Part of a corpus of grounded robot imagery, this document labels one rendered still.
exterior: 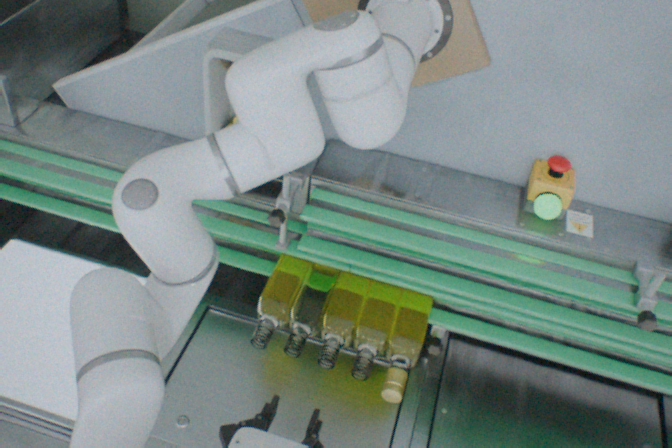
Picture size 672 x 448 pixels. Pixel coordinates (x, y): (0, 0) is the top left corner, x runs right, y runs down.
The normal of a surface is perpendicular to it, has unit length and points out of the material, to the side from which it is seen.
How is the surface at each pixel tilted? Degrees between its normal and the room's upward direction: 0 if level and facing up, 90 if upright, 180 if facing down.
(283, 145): 24
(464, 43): 0
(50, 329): 90
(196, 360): 90
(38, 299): 90
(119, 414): 45
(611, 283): 90
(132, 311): 108
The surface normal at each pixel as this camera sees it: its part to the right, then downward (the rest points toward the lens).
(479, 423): 0.11, -0.74
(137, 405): 0.54, 0.44
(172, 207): 0.72, -0.07
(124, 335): 0.38, -0.72
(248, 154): 0.14, 0.09
